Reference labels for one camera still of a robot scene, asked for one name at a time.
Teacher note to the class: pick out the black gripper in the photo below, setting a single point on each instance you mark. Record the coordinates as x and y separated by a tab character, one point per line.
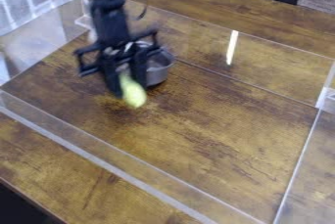
106	59

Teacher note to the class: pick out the small steel pot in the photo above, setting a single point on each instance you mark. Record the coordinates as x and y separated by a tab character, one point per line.
159	61

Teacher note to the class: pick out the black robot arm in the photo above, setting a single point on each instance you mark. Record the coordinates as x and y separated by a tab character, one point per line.
110	24

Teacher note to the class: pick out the clear acrylic bracket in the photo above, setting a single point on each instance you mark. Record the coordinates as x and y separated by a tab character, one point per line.
84	19

